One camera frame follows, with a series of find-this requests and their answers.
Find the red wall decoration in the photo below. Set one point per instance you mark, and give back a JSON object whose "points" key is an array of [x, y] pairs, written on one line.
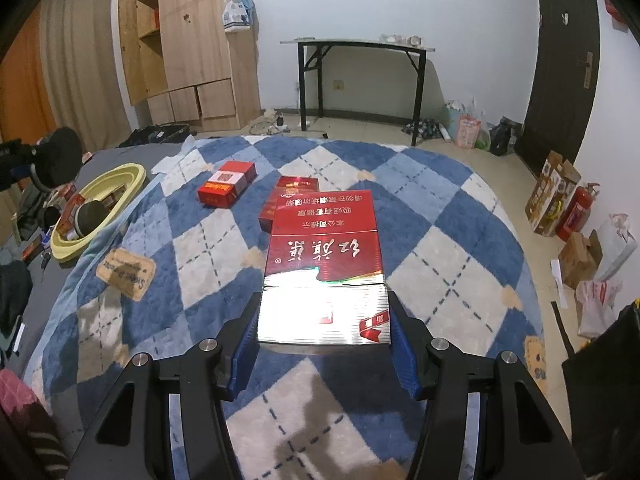
{"points": [[613, 8]]}

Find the red fire extinguisher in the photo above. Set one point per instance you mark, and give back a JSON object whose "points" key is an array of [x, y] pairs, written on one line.
{"points": [[575, 212]]}

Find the large black bag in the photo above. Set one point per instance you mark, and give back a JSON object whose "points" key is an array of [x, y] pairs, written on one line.
{"points": [[610, 390]]}

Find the flat red box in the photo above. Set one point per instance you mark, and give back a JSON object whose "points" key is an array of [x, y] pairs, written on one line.
{"points": [[295, 185]]}

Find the pink striped clothing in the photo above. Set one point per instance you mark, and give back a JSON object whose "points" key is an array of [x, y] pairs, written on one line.
{"points": [[25, 420]]}

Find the white red plastic bag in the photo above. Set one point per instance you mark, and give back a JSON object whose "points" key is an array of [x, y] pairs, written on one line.
{"points": [[597, 305]]}

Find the dark cloth pile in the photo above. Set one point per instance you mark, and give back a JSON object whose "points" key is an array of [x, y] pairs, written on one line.
{"points": [[424, 128]]}

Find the yellow oval plastic basin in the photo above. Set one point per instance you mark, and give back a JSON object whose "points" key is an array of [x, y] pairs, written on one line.
{"points": [[125, 175]]}

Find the dark door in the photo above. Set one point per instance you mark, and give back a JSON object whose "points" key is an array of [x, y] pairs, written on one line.
{"points": [[560, 85]]}

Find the blue white checkered blanket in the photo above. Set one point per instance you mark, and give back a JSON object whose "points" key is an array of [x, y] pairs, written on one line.
{"points": [[440, 220]]}

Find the white crumpled bag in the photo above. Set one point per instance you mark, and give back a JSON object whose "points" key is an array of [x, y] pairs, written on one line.
{"points": [[454, 112]]}

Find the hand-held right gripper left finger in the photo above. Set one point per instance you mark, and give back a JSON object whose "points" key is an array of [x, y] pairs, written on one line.
{"points": [[245, 355]]}

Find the black folding table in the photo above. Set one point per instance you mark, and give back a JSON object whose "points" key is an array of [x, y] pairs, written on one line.
{"points": [[302, 85]]}

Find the pink bag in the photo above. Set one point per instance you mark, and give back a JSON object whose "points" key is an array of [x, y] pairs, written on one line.
{"points": [[468, 132]]}

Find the red box with white label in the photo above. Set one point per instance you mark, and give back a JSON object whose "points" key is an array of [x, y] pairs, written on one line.
{"points": [[227, 185]]}

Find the green bag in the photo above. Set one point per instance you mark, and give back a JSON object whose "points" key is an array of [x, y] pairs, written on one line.
{"points": [[483, 139]]}

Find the orange curtain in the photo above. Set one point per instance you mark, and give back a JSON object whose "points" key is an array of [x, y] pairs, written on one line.
{"points": [[20, 75]]}

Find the red and silver carton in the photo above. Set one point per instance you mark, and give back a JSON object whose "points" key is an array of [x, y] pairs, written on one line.
{"points": [[320, 240]]}

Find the beige curtain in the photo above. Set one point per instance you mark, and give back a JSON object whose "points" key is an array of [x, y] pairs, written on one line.
{"points": [[80, 60]]}

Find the black garment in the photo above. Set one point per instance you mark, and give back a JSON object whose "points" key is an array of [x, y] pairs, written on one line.
{"points": [[12, 295]]}

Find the small black bag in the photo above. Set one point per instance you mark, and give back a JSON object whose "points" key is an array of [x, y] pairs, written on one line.
{"points": [[502, 136]]}

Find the white paper bag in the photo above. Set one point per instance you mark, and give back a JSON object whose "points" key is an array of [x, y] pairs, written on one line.
{"points": [[616, 245]]}

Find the printed cardboard box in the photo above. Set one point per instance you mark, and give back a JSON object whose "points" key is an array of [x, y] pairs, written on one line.
{"points": [[567, 185], [542, 195]]}

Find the wooden wardrobe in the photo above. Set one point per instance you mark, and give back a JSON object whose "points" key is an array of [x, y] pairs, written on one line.
{"points": [[200, 35]]}

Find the black grey striped round container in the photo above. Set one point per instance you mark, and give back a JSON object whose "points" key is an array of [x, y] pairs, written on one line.
{"points": [[60, 155]]}

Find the brown cardboard box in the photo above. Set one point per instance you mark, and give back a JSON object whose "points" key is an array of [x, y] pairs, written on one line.
{"points": [[580, 260]]}

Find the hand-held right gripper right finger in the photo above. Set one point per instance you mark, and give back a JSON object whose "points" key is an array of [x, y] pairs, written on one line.
{"points": [[405, 355]]}

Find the open black case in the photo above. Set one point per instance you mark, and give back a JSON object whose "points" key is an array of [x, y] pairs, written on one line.
{"points": [[155, 135]]}

